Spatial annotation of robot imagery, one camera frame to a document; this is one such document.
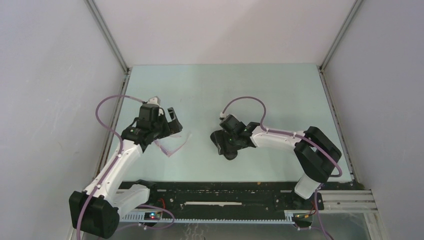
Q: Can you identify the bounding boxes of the black glasses case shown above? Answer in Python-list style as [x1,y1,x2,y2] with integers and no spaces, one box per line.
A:
[210,130,248,161]

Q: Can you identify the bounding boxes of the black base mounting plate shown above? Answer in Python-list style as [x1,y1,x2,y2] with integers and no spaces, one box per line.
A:
[94,180,342,220]

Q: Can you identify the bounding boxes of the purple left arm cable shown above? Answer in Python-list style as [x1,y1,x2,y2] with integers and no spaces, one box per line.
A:
[75,94,176,240]

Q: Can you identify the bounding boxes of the aluminium corner rail right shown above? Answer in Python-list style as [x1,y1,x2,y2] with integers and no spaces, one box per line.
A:
[319,0,365,72]

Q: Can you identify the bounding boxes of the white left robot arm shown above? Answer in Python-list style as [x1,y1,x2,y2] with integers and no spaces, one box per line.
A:
[69,100,183,239]

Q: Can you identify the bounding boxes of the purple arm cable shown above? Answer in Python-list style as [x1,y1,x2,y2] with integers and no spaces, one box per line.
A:
[219,96,343,240]
[75,94,176,240]

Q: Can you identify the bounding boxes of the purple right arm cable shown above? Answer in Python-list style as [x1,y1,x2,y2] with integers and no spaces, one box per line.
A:
[219,96,343,240]

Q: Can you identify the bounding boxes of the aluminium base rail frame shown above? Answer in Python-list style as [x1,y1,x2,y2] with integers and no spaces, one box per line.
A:
[119,182,384,240]

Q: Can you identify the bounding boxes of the aluminium corner rail left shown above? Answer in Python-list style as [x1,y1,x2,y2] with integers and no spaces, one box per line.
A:
[84,0,131,74]

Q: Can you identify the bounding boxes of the pink transparent sunglasses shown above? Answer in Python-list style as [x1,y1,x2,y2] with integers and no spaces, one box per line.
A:
[153,131,192,158]

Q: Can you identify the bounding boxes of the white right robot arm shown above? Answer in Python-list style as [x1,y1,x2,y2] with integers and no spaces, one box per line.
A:
[210,114,342,209]

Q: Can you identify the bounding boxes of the aluminium corner rail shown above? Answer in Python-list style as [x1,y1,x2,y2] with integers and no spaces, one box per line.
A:
[84,0,131,74]
[319,0,365,72]

